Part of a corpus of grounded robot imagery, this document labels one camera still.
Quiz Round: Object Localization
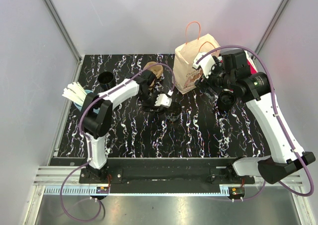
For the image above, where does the purple cable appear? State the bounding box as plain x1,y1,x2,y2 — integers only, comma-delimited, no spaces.
196,45,315,201
59,63,176,222

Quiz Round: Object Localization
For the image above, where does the aluminium frame rail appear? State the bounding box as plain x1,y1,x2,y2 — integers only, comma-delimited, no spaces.
24,166,318,225

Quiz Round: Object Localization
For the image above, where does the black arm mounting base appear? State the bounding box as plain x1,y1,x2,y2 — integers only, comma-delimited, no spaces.
79,158,255,185

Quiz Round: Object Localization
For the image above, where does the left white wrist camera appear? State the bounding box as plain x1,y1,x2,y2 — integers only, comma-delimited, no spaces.
154,93,172,108

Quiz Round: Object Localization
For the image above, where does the beige paper takeout bag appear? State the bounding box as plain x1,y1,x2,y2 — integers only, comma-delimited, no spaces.
173,31,220,94

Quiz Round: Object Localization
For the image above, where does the black coffee cup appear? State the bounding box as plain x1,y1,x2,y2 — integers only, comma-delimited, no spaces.
165,102,182,122
217,91,237,111
97,71,116,91

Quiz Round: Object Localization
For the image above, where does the black marble pattern mat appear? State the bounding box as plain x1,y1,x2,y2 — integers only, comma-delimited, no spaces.
54,54,270,158

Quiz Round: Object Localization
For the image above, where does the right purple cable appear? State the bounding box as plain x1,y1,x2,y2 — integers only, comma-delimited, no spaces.
196,45,315,201

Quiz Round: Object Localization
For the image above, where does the red cloth napkin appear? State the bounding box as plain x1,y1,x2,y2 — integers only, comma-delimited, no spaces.
247,59,257,74

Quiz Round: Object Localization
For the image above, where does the light blue holder cup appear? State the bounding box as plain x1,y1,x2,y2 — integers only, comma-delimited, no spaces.
73,89,92,111

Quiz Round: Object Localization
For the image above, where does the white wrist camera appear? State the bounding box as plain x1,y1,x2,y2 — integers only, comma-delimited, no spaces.
154,93,172,108
192,52,219,78

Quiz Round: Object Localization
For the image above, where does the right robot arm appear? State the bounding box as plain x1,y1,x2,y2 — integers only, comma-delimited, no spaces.
193,49,316,184

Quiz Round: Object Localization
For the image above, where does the lower brown pulp cup carrier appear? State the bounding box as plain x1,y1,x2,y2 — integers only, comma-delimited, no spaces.
144,61,163,88

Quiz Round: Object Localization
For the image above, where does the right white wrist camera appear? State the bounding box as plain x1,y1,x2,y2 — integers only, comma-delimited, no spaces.
192,52,219,78

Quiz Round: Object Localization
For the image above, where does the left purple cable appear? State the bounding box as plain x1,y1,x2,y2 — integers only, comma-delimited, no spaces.
59,63,176,222

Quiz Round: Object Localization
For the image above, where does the white wooden stirrer bundle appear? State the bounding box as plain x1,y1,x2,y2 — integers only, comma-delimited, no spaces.
62,82,87,104

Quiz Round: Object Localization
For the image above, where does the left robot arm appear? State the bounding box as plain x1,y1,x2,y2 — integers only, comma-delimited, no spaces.
79,70,173,183

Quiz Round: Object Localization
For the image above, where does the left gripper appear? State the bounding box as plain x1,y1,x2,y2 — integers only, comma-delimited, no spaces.
138,89,164,114

